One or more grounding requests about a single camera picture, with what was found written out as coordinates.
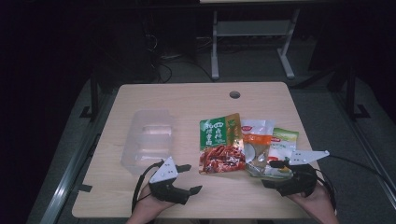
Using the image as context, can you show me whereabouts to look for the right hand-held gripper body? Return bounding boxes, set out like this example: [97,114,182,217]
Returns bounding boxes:
[277,149,331,198]

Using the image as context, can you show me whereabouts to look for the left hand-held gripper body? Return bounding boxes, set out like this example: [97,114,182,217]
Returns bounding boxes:
[148,157,191,205]

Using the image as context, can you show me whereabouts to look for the white and orange snack packet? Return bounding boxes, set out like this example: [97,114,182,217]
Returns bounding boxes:
[240,119,276,179]

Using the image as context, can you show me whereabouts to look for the clear plastic container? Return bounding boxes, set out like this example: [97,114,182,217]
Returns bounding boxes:
[120,107,176,175]

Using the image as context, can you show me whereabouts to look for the green and red snack packet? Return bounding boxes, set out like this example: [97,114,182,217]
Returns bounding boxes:
[198,112,248,175]

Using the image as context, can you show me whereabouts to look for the person's right hand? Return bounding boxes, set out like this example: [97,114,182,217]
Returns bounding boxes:
[287,182,336,217]

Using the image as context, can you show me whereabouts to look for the person's left hand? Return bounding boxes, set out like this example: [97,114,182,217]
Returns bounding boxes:
[135,183,176,219]

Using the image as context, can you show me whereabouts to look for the white and green snack packet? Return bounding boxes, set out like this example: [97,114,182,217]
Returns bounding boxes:
[265,127,300,180]

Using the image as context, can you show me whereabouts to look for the black metal stand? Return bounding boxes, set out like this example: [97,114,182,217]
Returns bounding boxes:
[78,70,101,122]
[345,64,372,121]

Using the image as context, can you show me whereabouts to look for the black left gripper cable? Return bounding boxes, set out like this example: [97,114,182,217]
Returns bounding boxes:
[131,160,165,213]

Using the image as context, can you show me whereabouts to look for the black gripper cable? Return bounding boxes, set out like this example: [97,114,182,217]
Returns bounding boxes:
[314,154,396,213]
[131,160,165,213]

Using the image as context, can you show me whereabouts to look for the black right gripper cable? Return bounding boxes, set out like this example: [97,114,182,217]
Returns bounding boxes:
[314,154,396,213]

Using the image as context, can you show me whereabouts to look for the aluminium rail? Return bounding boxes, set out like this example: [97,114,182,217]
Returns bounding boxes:
[39,133,105,224]
[332,92,396,200]

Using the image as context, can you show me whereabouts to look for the black floor cables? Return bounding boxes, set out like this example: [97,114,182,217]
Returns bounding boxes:
[145,33,217,84]

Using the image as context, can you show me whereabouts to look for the white metal desk frame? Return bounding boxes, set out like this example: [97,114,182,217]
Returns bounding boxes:
[210,7,302,81]

